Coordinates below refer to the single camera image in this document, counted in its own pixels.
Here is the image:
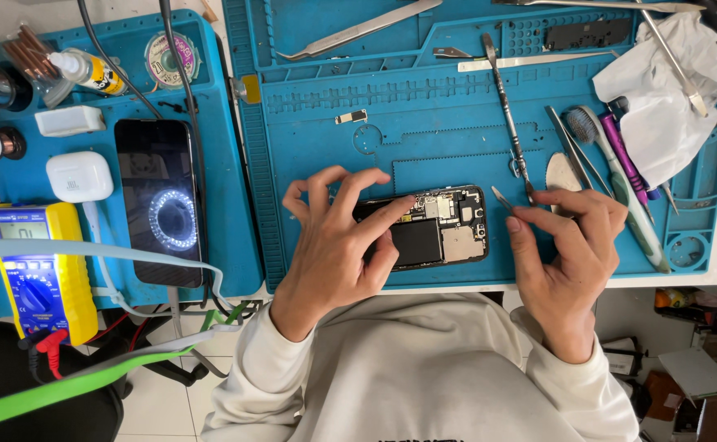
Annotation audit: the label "thin silver metal tool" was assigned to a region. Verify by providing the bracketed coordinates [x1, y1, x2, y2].
[491, 0, 706, 14]

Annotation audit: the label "green white brush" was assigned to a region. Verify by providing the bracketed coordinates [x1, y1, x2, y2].
[566, 105, 672, 275]

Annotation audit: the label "person's left hand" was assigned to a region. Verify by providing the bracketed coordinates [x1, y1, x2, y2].
[269, 166, 417, 342]

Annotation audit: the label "grey pointed tweezers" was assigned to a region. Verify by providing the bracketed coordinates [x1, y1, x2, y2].
[545, 105, 615, 198]

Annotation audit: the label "black chair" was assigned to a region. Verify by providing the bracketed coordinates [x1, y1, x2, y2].
[0, 307, 212, 442]

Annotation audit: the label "metal spudger tool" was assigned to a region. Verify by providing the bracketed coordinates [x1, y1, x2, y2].
[480, 32, 537, 207]

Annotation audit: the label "pale blue flat strap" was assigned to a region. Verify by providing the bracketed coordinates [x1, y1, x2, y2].
[0, 238, 244, 320]

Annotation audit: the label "green flat strap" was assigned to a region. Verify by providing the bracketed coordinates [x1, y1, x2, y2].
[0, 302, 249, 434]

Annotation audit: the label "person's right hand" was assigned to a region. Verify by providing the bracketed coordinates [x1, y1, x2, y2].
[506, 188, 629, 365]

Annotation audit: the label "small blue repair mat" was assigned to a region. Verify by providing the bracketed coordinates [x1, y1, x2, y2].
[0, 9, 265, 320]

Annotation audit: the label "yellow blue multimeter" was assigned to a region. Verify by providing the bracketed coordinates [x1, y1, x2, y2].
[0, 202, 99, 346]

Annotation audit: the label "white plastic strip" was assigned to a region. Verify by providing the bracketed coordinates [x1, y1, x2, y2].
[456, 50, 621, 74]

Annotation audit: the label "large blue repair mat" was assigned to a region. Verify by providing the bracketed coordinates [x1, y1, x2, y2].
[223, 0, 717, 293]

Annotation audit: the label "long curved silver tweezers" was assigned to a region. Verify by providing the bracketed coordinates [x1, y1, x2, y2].
[275, 0, 444, 61]

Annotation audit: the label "copper wire spool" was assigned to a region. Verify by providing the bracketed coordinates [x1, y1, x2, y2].
[0, 126, 28, 160]

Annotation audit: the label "purple screwdriver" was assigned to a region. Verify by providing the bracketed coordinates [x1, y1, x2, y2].
[598, 111, 657, 226]

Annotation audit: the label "red multimeter probe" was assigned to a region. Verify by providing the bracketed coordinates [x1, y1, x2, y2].
[34, 328, 70, 380]

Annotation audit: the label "solder wick spool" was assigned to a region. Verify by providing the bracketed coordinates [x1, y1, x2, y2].
[144, 31, 202, 92]

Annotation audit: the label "bag of copper rods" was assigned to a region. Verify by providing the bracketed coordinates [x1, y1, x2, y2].
[1, 25, 74, 109]

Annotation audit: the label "black smartphone with dark screen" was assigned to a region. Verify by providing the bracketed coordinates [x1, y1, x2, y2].
[114, 118, 206, 289]

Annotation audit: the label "small metal tweezers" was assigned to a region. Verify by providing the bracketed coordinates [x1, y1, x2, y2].
[491, 186, 519, 213]

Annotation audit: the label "black flat phone part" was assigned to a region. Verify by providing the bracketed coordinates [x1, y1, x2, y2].
[544, 17, 633, 52]

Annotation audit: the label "heap of boxes and clutter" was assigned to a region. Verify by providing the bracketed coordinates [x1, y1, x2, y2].
[600, 286, 717, 442]

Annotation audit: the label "white glue bottle yellow label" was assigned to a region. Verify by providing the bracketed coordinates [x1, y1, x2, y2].
[48, 48, 130, 97]

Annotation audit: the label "white sweatshirt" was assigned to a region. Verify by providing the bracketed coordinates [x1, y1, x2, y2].
[201, 292, 642, 442]

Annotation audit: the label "white crumpled tissue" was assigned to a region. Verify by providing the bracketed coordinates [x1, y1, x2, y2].
[592, 11, 717, 189]

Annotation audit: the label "black cable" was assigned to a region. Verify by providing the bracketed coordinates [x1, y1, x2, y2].
[76, 0, 164, 120]
[158, 0, 212, 308]

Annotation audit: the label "white earbuds case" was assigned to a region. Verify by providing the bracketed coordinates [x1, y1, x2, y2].
[45, 151, 115, 204]

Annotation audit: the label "small white plastic box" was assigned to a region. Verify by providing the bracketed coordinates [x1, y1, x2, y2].
[34, 105, 107, 138]

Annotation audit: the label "white oval pry pick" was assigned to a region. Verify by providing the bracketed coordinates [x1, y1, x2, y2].
[545, 152, 584, 217]

